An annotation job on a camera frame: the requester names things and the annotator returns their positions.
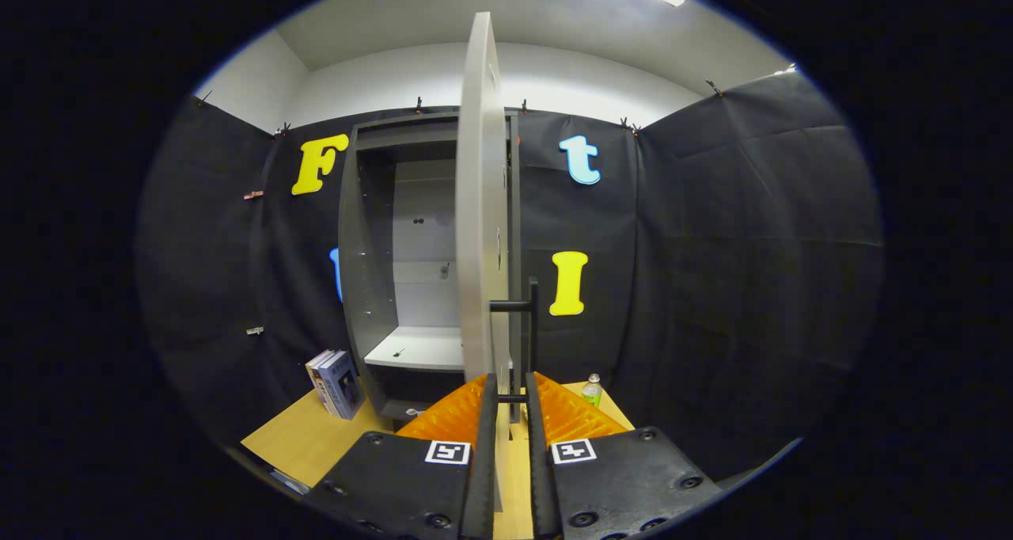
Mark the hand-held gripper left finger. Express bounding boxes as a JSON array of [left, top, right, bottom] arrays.
[[305, 372, 499, 540]]

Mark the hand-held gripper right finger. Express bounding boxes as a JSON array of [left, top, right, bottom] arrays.
[[525, 371, 725, 540]]

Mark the black door handle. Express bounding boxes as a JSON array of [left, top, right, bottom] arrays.
[[489, 277, 541, 426]]

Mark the dark grey shoe cabinet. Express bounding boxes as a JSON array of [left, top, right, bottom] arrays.
[[339, 111, 523, 422]]

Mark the beige shoe cabinet door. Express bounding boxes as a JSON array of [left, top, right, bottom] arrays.
[[455, 12, 515, 446]]

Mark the white cabinet shelf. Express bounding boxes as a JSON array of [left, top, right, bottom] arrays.
[[364, 326, 465, 371]]

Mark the blue book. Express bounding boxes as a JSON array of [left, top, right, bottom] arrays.
[[317, 351, 366, 420]]

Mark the black backdrop cloth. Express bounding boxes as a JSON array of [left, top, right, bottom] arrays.
[[135, 71, 886, 485]]

